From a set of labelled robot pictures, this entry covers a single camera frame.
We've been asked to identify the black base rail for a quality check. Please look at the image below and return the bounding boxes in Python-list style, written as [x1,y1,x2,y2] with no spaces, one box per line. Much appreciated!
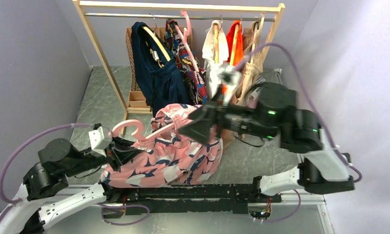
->
[103,184,281,215]

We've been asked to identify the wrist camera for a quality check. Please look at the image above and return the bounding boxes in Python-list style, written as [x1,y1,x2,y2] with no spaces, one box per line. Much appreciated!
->
[88,126,112,154]
[217,63,241,106]

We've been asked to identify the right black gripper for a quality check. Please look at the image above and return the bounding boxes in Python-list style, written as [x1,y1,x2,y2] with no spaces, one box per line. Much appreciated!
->
[177,84,278,146]

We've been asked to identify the navy blue garment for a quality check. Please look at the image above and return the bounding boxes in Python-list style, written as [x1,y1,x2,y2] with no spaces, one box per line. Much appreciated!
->
[130,21,191,117]

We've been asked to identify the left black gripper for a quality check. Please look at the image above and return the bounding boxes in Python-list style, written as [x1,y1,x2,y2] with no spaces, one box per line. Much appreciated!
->
[64,129,147,176]

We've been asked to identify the wooden hanger in beige garment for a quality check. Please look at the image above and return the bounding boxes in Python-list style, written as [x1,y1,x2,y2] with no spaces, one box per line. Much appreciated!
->
[240,13,265,96]

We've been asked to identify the beige garment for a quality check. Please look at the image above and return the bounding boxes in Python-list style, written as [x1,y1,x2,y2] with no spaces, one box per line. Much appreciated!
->
[235,21,263,106]

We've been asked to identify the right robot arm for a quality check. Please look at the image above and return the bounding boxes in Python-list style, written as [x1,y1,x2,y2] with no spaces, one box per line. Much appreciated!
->
[178,82,354,202]

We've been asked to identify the yellow hanger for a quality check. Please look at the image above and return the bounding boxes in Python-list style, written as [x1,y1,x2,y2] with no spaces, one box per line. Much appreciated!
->
[142,26,171,61]

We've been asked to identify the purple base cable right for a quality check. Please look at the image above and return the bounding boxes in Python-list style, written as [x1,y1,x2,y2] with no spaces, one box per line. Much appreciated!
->
[253,189,302,224]

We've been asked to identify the wooden hanger in white garment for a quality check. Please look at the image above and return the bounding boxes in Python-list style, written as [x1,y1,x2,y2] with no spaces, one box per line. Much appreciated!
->
[213,23,220,64]

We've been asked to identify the pink patterned shorts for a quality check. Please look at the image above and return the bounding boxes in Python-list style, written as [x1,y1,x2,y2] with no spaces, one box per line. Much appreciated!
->
[99,103,223,188]

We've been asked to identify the pink plastic hanger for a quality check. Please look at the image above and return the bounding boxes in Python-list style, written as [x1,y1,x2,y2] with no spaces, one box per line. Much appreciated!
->
[174,10,204,73]
[110,119,175,142]

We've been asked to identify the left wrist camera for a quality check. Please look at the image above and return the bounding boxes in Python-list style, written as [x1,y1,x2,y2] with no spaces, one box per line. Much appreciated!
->
[88,126,112,154]

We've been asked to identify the wooden hanger in orange shorts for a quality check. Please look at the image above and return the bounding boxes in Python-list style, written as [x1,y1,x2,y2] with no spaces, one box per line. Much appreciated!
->
[230,23,239,66]

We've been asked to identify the colourful patterned garment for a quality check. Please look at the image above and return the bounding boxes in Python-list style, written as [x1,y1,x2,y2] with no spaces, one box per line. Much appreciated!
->
[164,19,207,105]

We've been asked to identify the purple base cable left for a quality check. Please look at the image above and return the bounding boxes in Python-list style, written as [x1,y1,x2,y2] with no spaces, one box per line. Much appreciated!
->
[96,202,150,226]

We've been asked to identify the metal hanging rod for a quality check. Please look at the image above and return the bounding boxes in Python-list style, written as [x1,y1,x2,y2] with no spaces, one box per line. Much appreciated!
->
[84,13,261,21]

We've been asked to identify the orange shorts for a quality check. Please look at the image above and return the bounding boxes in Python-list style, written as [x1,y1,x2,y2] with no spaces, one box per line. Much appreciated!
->
[220,20,244,103]

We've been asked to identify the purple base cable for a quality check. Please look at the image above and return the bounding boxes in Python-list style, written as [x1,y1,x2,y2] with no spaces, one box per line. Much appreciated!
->
[253,189,302,224]
[96,202,150,226]

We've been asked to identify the wooden clothes rack frame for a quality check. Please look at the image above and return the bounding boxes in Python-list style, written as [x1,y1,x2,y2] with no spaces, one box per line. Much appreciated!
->
[73,0,285,119]

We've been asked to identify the white garment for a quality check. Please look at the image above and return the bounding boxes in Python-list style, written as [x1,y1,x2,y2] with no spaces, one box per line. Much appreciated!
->
[202,20,229,99]

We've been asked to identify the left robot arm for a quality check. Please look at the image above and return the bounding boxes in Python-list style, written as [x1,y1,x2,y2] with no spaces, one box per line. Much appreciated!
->
[0,138,141,234]

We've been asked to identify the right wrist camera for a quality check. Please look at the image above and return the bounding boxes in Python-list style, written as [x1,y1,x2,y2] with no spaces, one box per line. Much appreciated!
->
[217,63,241,106]

